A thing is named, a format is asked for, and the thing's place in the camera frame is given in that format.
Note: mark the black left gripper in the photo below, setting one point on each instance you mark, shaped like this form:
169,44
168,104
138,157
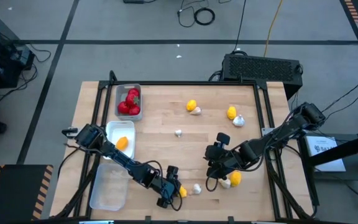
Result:
166,189

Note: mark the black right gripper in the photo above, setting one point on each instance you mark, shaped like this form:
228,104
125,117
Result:
217,160

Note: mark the yellow toy lemon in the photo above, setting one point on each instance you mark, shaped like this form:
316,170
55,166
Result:
191,104
231,112
183,192
236,179

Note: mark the small white toy garlic bulb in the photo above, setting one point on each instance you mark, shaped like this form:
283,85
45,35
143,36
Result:
178,133

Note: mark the orange toy orange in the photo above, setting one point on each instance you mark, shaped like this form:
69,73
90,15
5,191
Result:
122,143

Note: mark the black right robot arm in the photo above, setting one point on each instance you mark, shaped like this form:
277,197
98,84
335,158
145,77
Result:
275,137

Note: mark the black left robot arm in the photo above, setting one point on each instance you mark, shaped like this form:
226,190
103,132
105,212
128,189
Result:
120,157

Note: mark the clear plastic bin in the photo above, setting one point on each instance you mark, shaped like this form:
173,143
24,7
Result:
109,189

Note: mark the white plastic basket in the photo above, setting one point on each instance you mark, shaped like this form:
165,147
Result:
117,129

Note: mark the black perforated computer case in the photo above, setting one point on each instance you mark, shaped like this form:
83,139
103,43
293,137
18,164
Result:
259,68

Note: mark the white label box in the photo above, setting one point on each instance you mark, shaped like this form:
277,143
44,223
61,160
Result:
331,166

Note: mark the light grey plastic basket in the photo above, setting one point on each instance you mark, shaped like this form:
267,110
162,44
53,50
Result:
120,93

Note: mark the dark grey side table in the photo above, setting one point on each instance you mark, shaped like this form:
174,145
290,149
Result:
357,174

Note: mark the black power strip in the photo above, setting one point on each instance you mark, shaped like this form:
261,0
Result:
134,1

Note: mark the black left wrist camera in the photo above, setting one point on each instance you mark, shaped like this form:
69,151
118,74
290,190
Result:
172,171

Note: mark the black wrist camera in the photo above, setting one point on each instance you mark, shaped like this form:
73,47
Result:
223,138
172,171

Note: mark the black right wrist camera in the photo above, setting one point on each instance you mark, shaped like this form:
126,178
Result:
223,138

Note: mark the black metal table frame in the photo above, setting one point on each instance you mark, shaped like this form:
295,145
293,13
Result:
182,83

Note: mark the black metal frame beam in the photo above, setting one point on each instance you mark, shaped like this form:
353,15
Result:
346,148

